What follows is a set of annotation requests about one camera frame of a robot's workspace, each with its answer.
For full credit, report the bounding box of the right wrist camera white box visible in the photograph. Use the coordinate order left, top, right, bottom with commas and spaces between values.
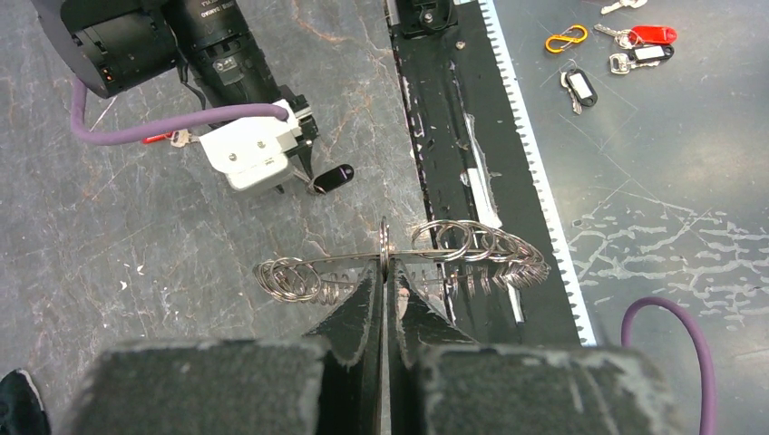
200, 100, 300, 191

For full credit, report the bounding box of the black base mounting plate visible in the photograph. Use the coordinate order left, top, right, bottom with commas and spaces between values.
385, 1, 579, 344

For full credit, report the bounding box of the loose silver key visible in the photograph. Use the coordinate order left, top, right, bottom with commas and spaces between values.
600, 0, 647, 15

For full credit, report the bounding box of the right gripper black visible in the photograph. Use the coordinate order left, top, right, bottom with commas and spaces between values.
276, 85, 319, 195

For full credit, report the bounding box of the orange carabiner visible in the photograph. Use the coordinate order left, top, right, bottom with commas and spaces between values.
544, 24, 589, 54

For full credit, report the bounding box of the red tag key on table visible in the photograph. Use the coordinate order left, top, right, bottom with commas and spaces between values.
141, 130, 200, 148

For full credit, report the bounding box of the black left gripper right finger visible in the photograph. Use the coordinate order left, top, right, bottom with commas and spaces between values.
387, 261, 684, 434

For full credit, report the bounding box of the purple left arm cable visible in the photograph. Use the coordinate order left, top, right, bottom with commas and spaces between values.
620, 296, 717, 435

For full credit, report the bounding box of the key with black tag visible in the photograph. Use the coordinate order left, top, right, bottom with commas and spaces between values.
560, 68, 599, 115

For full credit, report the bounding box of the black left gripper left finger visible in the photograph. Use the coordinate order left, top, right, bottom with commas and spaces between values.
61, 261, 383, 434

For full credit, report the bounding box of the key with red tag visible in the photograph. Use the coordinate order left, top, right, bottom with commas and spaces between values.
593, 24, 677, 49

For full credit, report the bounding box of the white toothed cable duct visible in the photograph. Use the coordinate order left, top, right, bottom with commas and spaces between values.
479, 1, 597, 346

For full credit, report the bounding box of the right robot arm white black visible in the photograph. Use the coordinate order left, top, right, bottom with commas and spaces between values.
34, 1, 323, 194

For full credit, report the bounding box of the black white checkered pillow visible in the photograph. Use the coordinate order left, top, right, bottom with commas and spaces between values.
1, 369, 52, 435

